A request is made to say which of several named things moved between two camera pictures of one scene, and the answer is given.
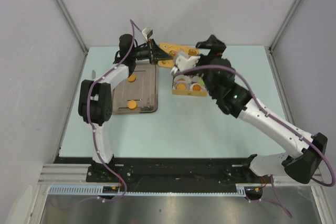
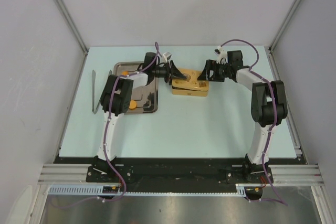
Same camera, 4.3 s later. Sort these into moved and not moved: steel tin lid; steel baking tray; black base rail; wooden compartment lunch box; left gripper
Moved: left gripper; steel tin lid
Not moved: wooden compartment lunch box; black base rail; steel baking tray
